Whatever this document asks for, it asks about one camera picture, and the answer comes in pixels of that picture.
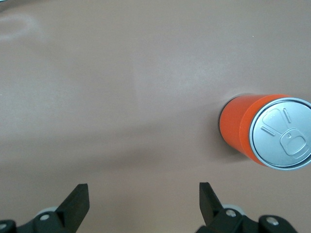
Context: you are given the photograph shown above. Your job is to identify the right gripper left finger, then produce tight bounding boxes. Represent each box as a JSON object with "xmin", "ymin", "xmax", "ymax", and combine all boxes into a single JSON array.
[{"xmin": 0, "ymin": 183, "xmax": 90, "ymax": 233}]

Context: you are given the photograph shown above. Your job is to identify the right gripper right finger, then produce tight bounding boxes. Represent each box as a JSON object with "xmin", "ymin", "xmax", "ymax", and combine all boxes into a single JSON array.
[{"xmin": 195, "ymin": 182, "xmax": 298, "ymax": 233}]

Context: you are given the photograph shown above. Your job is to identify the red can with grey lid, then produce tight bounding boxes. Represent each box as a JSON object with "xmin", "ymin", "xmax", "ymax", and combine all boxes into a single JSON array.
[{"xmin": 219, "ymin": 94, "xmax": 311, "ymax": 171}]

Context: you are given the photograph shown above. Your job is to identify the brown table mat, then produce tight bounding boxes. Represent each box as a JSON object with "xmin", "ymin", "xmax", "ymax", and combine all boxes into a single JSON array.
[{"xmin": 0, "ymin": 0, "xmax": 311, "ymax": 233}]

